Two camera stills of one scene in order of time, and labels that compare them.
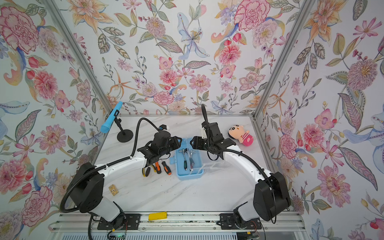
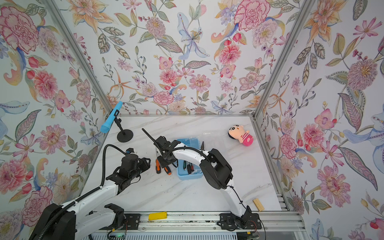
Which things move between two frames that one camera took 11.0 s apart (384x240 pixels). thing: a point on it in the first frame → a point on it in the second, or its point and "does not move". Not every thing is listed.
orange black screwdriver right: (166, 168) does not move
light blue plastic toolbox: (188, 161) does not move
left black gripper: (176, 143) → (143, 161)
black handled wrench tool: (185, 163) → (189, 168)
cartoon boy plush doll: (237, 132) does not move
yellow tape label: (158, 216) does not move
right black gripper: (197, 142) → (162, 164)
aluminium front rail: (181, 222) does not move
